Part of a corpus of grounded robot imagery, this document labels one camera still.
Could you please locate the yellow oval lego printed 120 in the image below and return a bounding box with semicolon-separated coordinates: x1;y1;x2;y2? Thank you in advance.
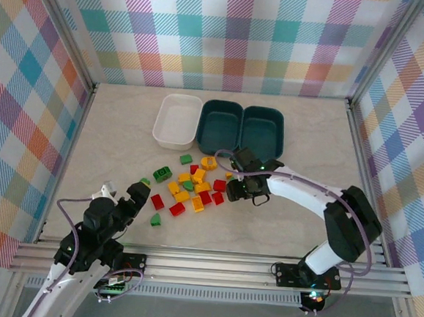
198;154;219;172

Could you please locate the teal plastic container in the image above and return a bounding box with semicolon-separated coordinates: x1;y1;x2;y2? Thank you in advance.
239;105;287;160
193;97;246;158

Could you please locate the white plastic container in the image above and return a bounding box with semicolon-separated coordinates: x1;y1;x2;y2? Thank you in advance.
150;91;204;152

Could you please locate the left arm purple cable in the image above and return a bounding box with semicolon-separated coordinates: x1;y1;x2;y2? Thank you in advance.
31;194;149;308

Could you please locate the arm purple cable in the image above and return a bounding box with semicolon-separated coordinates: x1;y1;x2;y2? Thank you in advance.
31;194;149;308
203;148;379;317

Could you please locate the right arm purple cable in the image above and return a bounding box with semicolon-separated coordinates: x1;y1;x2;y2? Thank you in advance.
203;148;379;317

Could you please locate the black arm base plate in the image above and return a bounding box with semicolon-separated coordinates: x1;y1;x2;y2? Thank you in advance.
273;261;343;293
113;252;149;277

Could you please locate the aluminium side rail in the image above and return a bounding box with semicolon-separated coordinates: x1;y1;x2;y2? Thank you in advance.
332;98;404;269
35;78;100;247

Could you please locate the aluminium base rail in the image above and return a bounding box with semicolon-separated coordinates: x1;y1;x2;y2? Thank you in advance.
7;235;417;305

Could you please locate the grey slotted cable duct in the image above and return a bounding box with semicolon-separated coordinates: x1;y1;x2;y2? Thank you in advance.
24;274;304;310

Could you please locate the aluminium frame post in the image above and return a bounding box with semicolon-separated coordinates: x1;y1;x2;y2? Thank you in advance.
21;0;104;92
346;0;424;113

